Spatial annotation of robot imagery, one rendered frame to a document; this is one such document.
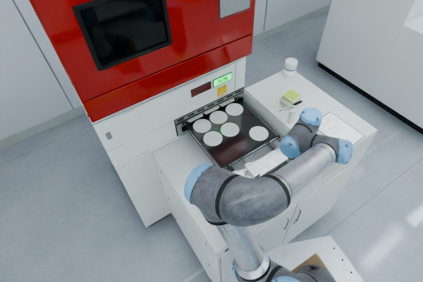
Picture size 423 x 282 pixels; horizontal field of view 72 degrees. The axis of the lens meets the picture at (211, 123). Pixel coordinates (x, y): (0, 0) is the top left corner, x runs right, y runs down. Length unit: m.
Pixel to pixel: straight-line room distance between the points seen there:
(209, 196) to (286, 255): 0.69
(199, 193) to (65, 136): 2.45
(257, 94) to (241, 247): 0.97
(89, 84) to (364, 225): 2.04
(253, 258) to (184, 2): 0.89
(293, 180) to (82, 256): 1.86
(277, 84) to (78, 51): 1.09
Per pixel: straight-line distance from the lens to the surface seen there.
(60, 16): 1.01
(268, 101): 1.61
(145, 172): 1.70
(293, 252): 1.34
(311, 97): 1.68
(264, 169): 1.43
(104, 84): 1.16
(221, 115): 1.61
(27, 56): 2.80
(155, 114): 1.42
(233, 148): 1.46
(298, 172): 0.77
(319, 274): 1.12
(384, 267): 2.38
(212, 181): 0.71
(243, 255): 0.93
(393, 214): 2.59
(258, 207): 0.67
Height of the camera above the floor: 2.07
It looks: 48 degrees down
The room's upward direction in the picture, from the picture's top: 3 degrees counter-clockwise
